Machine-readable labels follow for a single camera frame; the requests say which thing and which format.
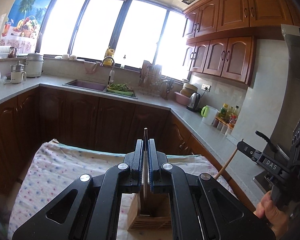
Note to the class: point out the wooden chopstick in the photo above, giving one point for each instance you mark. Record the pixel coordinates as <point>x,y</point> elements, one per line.
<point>226,164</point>

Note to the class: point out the wall power outlet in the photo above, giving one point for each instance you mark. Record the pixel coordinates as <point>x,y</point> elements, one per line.
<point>206,87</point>

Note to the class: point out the green vegetable basket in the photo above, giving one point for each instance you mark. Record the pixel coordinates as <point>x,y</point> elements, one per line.
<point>120,88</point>

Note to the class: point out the wooden utensil holder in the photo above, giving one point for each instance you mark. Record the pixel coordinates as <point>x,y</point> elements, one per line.
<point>152,213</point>

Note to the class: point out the large white rice cooker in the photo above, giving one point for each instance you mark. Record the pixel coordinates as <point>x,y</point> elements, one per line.
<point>34,64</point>

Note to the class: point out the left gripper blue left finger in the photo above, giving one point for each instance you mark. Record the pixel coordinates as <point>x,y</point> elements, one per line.
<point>89,207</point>

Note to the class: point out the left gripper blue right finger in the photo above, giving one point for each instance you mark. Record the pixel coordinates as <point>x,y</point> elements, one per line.
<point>201,208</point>

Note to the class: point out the upper wooden cabinets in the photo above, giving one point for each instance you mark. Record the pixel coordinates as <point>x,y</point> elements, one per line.
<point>221,35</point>

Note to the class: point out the condiment bottles rack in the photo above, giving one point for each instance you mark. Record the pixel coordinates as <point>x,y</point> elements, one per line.
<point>226,119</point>

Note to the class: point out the steel electric kettle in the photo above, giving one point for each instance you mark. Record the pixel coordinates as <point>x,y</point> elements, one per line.
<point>194,102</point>

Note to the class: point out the person's right hand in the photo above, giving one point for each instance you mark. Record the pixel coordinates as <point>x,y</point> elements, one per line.
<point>278,219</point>

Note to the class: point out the dish drying rack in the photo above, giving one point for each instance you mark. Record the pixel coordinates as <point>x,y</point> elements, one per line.
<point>152,82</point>

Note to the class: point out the lower wooden cabinets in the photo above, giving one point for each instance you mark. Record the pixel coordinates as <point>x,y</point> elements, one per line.
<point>42,113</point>

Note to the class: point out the pink basin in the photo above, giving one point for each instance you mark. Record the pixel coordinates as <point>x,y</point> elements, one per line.
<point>181,99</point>

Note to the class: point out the kitchen sink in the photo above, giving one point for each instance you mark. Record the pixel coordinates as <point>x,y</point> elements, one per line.
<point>87,85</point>

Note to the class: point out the tropical fruit poster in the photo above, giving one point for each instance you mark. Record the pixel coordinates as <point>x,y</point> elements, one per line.
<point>22,28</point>

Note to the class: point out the kitchen faucet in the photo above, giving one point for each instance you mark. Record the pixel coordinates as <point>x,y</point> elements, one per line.
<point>112,72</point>

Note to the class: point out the green handled white pitcher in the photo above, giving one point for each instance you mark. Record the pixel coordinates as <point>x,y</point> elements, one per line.
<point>208,114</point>

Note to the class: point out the yellow detergent bottle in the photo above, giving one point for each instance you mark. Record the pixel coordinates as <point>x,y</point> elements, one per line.
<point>109,53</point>

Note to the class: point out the range hood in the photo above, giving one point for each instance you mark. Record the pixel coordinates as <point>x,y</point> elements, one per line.
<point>290,111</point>

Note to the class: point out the black wok with lid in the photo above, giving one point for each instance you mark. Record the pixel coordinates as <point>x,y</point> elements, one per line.
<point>274,148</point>

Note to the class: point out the small white electric pot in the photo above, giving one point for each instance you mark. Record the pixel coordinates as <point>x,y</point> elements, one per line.
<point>18,74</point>

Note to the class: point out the floral white tablecloth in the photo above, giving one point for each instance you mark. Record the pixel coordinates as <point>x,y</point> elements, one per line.
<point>56,165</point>

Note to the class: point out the wooden cabinets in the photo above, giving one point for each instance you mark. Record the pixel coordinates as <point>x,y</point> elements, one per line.
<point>221,35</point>
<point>42,113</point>

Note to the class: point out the gas stove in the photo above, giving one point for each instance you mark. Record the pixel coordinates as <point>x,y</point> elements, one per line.
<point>264,181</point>

